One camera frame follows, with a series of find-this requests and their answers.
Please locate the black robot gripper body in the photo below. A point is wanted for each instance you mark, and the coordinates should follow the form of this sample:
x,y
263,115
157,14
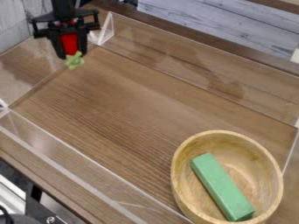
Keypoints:
x,y
64,22

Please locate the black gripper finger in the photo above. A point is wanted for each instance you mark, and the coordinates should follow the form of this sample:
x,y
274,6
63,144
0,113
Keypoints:
x,y
56,44
83,36

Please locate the red toy strawberry green top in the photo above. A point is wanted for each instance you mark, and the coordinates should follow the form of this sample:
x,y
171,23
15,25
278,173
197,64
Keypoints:
x,y
74,56

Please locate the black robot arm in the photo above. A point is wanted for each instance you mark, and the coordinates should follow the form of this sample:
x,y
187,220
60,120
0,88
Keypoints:
x,y
66,4

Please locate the clear acrylic tray walls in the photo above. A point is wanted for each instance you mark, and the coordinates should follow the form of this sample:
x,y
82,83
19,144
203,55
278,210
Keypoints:
x,y
102,134

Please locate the round wooden bowl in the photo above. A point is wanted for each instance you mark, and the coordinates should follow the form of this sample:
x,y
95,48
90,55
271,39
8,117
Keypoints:
x,y
250,165

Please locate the green rectangular block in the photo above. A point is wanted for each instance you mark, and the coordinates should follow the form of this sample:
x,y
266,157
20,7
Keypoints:
x,y
223,190

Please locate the clear acrylic corner bracket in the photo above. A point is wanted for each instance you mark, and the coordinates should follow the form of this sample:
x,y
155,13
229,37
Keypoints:
x,y
99,37

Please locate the black metal table frame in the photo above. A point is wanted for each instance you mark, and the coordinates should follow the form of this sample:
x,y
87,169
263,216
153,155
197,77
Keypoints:
x,y
27,201

